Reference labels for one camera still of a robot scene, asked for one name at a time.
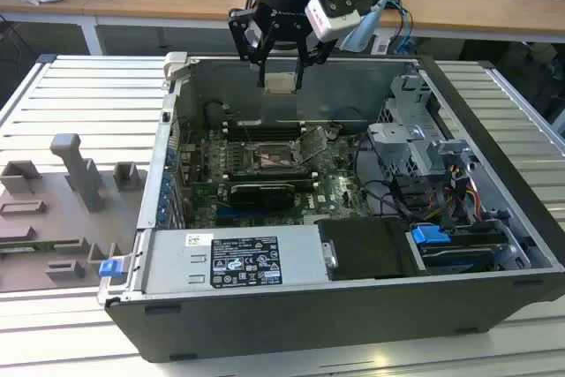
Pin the green motherboard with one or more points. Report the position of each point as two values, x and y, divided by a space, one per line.
335 200

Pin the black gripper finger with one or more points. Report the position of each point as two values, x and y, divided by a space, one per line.
314 51
247 37

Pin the RAM slot bank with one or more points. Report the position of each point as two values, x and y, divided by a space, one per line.
265 130

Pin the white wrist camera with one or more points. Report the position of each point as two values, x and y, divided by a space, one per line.
329 21

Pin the metal drive cage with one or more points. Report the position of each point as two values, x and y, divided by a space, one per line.
406 143

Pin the hard disk in blue carrier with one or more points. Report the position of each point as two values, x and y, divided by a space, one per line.
459 249

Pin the grey power supply unit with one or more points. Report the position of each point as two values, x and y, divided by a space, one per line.
176 262

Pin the metal locking lever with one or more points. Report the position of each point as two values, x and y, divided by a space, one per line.
250 135
298 138

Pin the black plastic shroud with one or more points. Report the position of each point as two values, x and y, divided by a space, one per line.
366 249

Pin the black PC case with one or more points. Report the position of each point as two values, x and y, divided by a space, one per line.
309 328

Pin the blue case latch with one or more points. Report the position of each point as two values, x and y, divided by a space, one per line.
109 268

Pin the CPU socket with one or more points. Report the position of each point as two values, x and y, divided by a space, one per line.
271 157

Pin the silver CPU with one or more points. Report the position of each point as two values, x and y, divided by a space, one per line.
279 82

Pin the grey parts rack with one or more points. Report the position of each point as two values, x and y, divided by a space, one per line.
53 213

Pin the black graphics card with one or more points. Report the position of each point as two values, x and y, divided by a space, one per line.
260 195

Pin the green RAM stick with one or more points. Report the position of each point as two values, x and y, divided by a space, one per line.
26 245

